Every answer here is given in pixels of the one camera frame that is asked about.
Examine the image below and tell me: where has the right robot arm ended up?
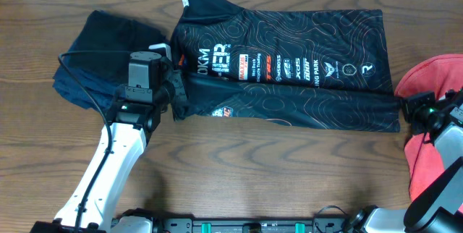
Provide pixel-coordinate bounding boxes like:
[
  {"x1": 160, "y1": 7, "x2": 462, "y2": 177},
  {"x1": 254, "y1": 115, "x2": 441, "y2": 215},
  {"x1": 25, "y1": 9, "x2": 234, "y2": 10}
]
[{"x1": 342, "y1": 90, "x2": 462, "y2": 233}]

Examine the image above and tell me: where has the folded dark navy clothes stack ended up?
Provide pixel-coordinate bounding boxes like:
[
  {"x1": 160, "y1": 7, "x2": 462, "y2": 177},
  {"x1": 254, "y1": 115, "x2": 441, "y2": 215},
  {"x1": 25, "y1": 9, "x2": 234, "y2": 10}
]
[{"x1": 53, "y1": 11, "x2": 167, "y2": 111}]

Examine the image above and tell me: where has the red shirt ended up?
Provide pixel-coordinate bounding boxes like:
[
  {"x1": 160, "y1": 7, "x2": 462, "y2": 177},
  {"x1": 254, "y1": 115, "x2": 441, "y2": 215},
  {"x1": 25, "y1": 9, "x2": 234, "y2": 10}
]
[{"x1": 394, "y1": 54, "x2": 462, "y2": 200}]

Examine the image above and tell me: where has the black jersey with orange contour lines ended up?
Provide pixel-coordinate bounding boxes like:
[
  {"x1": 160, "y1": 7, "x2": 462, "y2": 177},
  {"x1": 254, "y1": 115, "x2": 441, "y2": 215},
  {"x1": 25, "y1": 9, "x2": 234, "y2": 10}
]
[{"x1": 171, "y1": 0, "x2": 400, "y2": 132}]

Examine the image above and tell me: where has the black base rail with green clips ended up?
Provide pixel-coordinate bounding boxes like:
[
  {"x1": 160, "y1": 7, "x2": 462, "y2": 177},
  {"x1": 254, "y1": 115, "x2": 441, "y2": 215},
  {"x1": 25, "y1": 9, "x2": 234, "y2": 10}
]
[{"x1": 111, "y1": 206, "x2": 362, "y2": 233}]

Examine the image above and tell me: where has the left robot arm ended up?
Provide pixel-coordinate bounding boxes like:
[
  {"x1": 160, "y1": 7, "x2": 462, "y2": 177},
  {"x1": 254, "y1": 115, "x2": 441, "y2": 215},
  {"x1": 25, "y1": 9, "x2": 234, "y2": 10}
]
[{"x1": 31, "y1": 51, "x2": 185, "y2": 232}]

